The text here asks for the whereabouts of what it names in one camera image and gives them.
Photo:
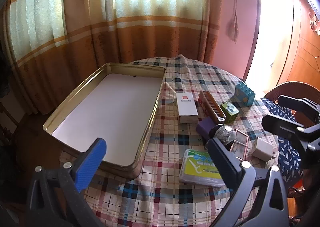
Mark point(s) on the blue feather print cushion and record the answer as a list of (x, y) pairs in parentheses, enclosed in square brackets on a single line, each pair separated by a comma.
[(287, 152)]

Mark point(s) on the teal toy block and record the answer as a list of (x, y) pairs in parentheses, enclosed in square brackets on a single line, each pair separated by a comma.
[(243, 95)]

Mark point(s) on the brown wicker chair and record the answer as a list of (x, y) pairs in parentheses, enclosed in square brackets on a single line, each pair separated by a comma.
[(287, 87)]

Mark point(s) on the black bristle brush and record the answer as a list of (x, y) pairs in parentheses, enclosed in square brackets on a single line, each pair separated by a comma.
[(222, 133)]

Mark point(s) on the clear floss pick box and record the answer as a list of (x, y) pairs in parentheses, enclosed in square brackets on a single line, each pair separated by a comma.
[(197, 169)]

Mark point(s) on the brown wooden comb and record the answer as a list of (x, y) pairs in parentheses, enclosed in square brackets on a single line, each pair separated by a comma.
[(212, 108)]

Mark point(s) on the wooden wardrobe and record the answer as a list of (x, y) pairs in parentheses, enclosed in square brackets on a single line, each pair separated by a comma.
[(305, 54)]

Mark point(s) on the gold tin box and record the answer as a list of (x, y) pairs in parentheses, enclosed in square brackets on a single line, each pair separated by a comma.
[(120, 170)]

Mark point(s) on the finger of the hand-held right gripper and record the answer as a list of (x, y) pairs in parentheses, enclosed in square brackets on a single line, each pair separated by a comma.
[(297, 103), (280, 123)]

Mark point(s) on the white paper liner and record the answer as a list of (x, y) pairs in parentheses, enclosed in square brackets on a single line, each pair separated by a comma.
[(112, 112)]

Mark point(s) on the pink compact mirror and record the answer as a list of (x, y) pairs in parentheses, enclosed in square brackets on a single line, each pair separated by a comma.
[(240, 142)]

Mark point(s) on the wall sticker decoration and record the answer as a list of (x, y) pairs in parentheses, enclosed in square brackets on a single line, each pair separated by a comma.
[(314, 21)]

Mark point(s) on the white charger adapter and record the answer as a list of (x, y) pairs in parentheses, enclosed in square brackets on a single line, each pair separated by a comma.
[(262, 147)]

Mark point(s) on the hanging tassel ornament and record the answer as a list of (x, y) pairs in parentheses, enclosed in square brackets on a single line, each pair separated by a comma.
[(233, 24)]

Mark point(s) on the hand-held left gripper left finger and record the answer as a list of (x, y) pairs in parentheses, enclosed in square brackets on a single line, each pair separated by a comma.
[(91, 162)]

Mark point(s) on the green toy block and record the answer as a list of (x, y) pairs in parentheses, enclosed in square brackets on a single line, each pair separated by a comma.
[(230, 114)]

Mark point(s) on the white box with red seal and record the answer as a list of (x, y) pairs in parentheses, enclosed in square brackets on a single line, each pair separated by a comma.
[(186, 107)]

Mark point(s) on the purple block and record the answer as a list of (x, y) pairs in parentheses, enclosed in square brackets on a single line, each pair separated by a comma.
[(203, 127)]

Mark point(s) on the orange and cream curtain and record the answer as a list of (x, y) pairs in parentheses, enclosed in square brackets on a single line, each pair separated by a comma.
[(150, 37)]

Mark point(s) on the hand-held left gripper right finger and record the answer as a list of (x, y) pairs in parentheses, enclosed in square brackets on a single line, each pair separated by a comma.
[(222, 159)]

